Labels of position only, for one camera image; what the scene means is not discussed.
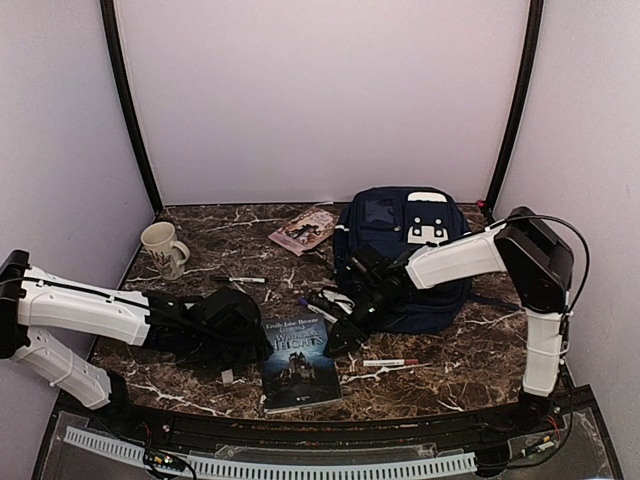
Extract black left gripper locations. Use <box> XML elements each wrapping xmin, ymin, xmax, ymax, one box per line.
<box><xmin>191</xmin><ymin>324</ymin><xmax>274</xmax><ymax>372</ymax></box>

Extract dark Wuthering Heights book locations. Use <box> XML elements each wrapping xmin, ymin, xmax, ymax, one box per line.
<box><xmin>262</xmin><ymin>315</ymin><xmax>342</xmax><ymax>414</ymax></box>

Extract pink illustrated paperback book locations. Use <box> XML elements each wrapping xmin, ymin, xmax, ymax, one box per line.
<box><xmin>268</xmin><ymin>207</ymin><xmax>337</xmax><ymax>256</ymax></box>

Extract navy blue student backpack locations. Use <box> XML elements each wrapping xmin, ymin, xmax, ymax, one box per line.
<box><xmin>333</xmin><ymin>186</ymin><xmax>520</xmax><ymax>334</ymax></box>

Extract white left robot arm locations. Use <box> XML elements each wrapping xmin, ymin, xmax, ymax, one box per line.
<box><xmin>1</xmin><ymin>250</ymin><xmax>272</xmax><ymax>436</ymax></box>

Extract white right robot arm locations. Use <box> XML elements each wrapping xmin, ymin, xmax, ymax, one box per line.
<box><xmin>324</xmin><ymin>206</ymin><xmax>581</xmax><ymax>434</ymax></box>

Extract pink pencil-shaped eraser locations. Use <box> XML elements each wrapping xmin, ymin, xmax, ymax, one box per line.
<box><xmin>221</xmin><ymin>369</ymin><xmax>235</xmax><ymax>386</ymax></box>

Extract purple capped white marker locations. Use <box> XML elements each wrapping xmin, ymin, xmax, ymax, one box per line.
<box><xmin>298</xmin><ymin>297</ymin><xmax>338</xmax><ymax>324</ymax></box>

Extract black capped white marker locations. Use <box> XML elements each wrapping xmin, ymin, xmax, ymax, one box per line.
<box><xmin>210</xmin><ymin>276</ymin><xmax>267</xmax><ymax>284</ymax></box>

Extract red capped white marker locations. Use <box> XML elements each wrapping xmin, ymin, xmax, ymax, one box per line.
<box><xmin>362</xmin><ymin>358</ymin><xmax>420</xmax><ymax>367</ymax></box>

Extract cream patterned ceramic mug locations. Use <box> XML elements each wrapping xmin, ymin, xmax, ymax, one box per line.
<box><xmin>140</xmin><ymin>221</ymin><xmax>191</xmax><ymax>280</ymax></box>

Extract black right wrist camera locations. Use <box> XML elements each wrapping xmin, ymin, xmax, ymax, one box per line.
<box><xmin>307</xmin><ymin>287</ymin><xmax>355</xmax><ymax>314</ymax></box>

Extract white slotted cable duct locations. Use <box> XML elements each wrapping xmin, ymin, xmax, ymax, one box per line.
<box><xmin>63</xmin><ymin>427</ymin><xmax>477</xmax><ymax>479</ymax></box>

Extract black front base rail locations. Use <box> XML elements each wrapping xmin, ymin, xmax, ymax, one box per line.
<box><xmin>49</xmin><ymin>384</ymin><xmax>596</xmax><ymax>454</ymax></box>

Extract black left frame post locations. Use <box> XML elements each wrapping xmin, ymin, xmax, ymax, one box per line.
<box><xmin>99</xmin><ymin>0</ymin><xmax>164</xmax><ymax>215</ymax></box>

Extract black frame post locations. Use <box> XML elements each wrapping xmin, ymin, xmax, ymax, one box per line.
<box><xmin>481</xmin><ymin>0</ymin><xmax>544</xmax><ymax>221</ymax></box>
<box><xmin>99</xmin><ymin>0</ymin><xmax>164</xmax><ymax>215</ymax></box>

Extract black right frame post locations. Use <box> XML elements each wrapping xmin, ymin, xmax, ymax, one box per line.
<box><xmin>481</xmin><ymin>0</ymin><xmax>544</xmax><ymax>221</ymax></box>

